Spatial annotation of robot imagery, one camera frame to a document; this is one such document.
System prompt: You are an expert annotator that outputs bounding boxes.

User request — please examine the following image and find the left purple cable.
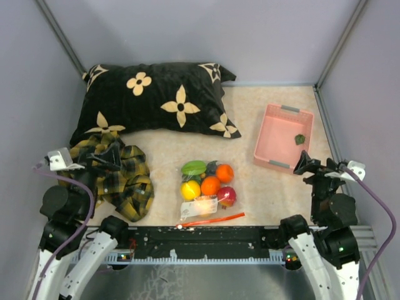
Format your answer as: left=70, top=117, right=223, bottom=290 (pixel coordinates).
left=29, top=159, right=96, bottom=300

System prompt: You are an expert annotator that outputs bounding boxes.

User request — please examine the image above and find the white cable duct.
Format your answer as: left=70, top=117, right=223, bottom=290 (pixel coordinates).
left=101, top=251, right=285, bottom=266

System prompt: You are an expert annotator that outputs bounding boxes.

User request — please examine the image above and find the yellow-orange peach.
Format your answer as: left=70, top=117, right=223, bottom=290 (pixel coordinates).
left=195, top=196, right=218, bottom=218

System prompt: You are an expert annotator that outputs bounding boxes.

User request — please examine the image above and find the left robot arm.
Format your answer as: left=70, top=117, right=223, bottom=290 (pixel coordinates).
left=27, top=142, right=130, bottom=299

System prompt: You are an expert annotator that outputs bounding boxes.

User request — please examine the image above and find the dark grape bunch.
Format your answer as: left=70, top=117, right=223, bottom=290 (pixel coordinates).
left=205, top=161, right=219, bottom=177

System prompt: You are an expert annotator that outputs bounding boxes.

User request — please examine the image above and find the red apple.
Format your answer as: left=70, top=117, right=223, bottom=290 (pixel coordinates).
left=217, top=186, right=237, bottom=209

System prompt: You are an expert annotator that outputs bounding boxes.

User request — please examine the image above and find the orange tangerine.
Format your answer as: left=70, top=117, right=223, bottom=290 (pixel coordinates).
left=201, top=176, right=221, bottom=196
left=216, top=164, right=234, bottom=184

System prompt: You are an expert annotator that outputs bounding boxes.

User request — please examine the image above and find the black floral pillow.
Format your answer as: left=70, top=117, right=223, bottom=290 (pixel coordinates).
left=69, top=62, right=241, bottom=146

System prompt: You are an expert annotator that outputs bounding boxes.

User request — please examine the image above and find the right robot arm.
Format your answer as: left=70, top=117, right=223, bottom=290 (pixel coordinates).
left=279, top=150, right=360, bottom=299

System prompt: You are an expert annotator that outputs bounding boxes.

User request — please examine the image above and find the clear zip top bag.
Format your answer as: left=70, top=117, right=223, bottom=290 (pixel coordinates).
left=176, top=160, right=246, bottom=229

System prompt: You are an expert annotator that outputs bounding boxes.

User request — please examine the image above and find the yellow lemon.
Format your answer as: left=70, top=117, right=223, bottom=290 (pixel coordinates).
left=181, top=180, right=201, bottom=201

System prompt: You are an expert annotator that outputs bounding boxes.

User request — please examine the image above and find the pink plastic basket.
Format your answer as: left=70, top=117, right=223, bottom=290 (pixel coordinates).
left=253, top=104, right=314, bottom=175

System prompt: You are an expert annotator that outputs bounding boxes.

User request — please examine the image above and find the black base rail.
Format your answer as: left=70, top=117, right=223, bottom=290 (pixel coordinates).
left=116, top=226, right=289, bottom=259

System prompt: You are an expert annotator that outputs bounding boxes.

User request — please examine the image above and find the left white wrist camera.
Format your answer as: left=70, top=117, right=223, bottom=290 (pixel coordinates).
left=47, top=147, right=85, bottom=171

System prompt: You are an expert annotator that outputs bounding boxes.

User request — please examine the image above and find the loose green leaf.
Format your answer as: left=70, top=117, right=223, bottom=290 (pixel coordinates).
left=294, top=134, right=306, bottom=145

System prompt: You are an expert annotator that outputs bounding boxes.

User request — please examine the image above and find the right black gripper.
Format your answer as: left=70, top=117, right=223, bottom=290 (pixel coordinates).
left=293, top=149, right=348, bottom=223

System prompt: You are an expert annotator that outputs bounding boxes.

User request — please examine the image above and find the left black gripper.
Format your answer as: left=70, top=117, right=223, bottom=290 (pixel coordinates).
left=67, top=141, right=122, bottom=216

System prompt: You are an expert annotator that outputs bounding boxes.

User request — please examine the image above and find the green leaf fruit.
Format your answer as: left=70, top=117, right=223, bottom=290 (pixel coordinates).
left=181, top=160, right=207, bottom=176

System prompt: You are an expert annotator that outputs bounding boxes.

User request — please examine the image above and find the yellow plaid shirt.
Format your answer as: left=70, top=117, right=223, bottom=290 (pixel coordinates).
left=69, top=131, right=154, bottom=223

